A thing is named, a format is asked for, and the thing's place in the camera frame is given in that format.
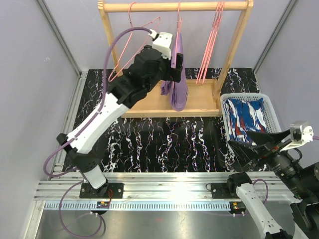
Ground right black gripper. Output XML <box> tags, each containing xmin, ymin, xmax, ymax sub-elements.
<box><xmin>229</xmin><ymin>127</ymin><xmax>313</xmax><ymax>198</ymax></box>

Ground blue patterned trousers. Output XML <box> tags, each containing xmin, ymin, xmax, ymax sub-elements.
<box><xmin>223</xmin><ymin>98</ymin><xmax>267</xmax><ymax>145</ymax></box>

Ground pink wire hanger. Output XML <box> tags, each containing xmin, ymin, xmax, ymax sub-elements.
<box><xmin>107</xmin><ymin>1</ymin><xmax>161</xmax><ymax>83</ymax></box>

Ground purple trousers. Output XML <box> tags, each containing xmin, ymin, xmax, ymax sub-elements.
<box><xmin>161</xmin><ymin>32</ymin><xmax>188</xmax><ymax>112</ymax></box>

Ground pink hanger holding purple trousers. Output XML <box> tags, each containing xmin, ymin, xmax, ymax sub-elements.
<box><xmin>172</xmin><ymin>1</ymin><xmax>181</xmax><ymax>94</ymax></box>

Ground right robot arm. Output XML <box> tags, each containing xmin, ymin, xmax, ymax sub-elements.
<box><xmin>226</xmin><ymin>129</ymin><xmax>319</xmax><ymax>239</ymax></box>

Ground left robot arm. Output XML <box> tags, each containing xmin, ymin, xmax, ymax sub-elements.
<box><xmin>57</xmin><ymin>45</ymin><xmax>183</xmax><ymax>198</ymax></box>

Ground pink empty hanger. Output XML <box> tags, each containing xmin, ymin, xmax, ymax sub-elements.
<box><xmin>199</xmin><ymin>1</ymin><xmax>226</xmax><ymax>84</ymax></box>
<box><xmin>195</xmin><ymin>1</ymin><xmax>222</xmax><ymax>85</ymax></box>
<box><xmin>197</xmin><ymin>1</ymin><xmax>225</xmax><ymax>85</ymax></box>

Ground white plastic basket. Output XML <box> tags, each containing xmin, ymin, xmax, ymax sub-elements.
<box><xmin>220</xmin><ymin>93</ymin><xmax>281</xmax><ymax>141</ymax></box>

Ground wooden clothes rack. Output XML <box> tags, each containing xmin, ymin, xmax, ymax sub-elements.
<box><xmin>98</xmin><ymin>0</ymin><xmax>254</xmax><ymax>118</ymax></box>

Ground black marble pattern mat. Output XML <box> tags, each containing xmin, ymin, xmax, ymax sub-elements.
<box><xmin>73</xmin><ymin>68</ymin><xmax>260</xmax><ymax>173</ymax></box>

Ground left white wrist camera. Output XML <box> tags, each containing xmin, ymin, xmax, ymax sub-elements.
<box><xmin>149</xmin><ymin>29</ymin><xmax>172</xmax><ymax>60</ymax></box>

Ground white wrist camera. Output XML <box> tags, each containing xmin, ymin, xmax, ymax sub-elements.
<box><xmin>149</xmin><ymin>29</ymin><xmax>172</xmax><ymax>60</ymax></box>
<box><xmin>282</xmin><ymin>121</ymin><xmax>314</xmax><ymax>151</ymax></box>

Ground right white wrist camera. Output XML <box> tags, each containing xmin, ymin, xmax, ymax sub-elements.
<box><xmin>282</xmin><ymin>121</ymin><xmax>314</xmax><ymax>151</ymax></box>

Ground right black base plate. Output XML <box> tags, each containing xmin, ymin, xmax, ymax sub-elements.
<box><xmin>205</xmin><ymin>183</ymin><xmax>239</xmax><ymax>199</ymax></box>

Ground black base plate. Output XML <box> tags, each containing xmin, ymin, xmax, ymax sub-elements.
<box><xmin>79</xmin><ymin>182</ymin><xmax>124</xmax><ymax>199</ymax></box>
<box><xmin>205</xmin><ymin>183</ymin><xmax>239</xmax><ymax>199</ymax></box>

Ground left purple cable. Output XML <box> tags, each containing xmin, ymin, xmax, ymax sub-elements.
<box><xmin>43</xmin><ymin>26</ymin><xmax>153</xmax><ymax>237</ymax></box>

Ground white slotted cable duct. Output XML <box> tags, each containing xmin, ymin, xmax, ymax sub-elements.
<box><xmin>44</xmin><ymin>200</ymin><xmax>230</xmax><ymax>211</ymax></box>

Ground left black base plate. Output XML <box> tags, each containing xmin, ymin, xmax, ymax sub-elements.
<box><xmin>79</xmin><ymin>182</ymin><xmax>124</xmax><ymax>199</ymax></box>

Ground aluminium mounting rail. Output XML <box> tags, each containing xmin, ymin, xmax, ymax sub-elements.
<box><xmin>34</xmin><ymin>172</ymin><xmax>294</xmax><ymax>202</ymax></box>

